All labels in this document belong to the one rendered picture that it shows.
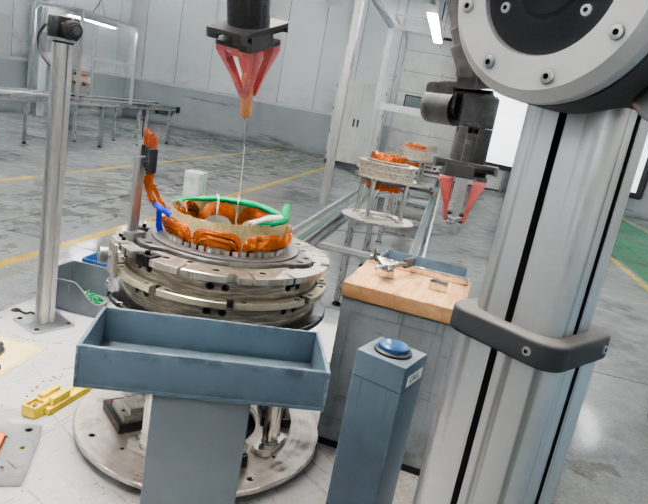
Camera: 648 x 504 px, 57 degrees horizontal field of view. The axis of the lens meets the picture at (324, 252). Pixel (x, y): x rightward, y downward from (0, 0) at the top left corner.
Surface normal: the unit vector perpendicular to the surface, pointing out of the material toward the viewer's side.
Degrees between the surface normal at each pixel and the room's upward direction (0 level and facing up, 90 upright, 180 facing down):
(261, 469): 0
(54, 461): 0
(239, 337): 90
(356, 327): 90
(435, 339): 90
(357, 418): 90
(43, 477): 0
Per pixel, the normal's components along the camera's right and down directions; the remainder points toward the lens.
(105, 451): 0.18, -0.95
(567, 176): -0.75, 0.03
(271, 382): 0.11, 0.25
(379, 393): -0.53, 0.11
